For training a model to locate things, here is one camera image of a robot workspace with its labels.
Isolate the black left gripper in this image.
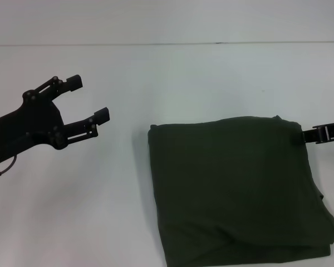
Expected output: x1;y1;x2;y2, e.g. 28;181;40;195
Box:
0;74;111;168

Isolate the dark green FREE! shirt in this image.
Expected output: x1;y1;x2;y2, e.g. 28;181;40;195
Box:
146;114;334;267

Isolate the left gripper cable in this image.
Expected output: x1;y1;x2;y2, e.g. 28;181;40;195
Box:
0;154;18;181

